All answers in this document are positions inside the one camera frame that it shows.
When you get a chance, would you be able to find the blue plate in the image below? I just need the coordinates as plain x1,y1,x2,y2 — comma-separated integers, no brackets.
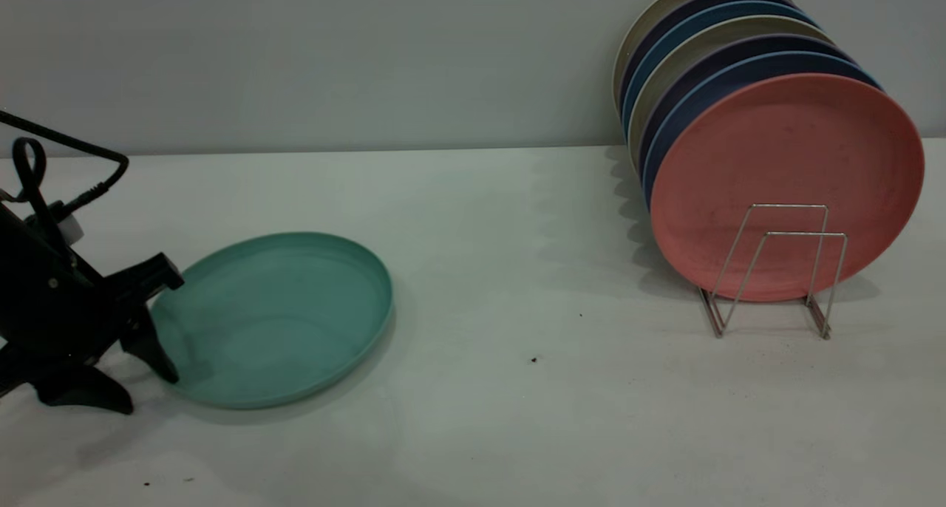
623,1,821,142
642,51,884,208

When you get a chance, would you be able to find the metal wire plate rack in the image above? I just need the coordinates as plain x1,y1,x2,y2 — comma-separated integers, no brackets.
698,203,849,341

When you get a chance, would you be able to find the green round plate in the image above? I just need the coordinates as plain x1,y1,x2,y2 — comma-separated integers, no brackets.
150,231,395,410

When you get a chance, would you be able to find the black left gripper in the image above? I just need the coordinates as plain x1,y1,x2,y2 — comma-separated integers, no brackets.
0,203,185,416

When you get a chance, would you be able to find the pink plate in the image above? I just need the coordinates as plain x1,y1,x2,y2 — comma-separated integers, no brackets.
650,73,925,303

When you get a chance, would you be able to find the black looped cable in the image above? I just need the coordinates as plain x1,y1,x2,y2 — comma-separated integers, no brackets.
11,137,60,234

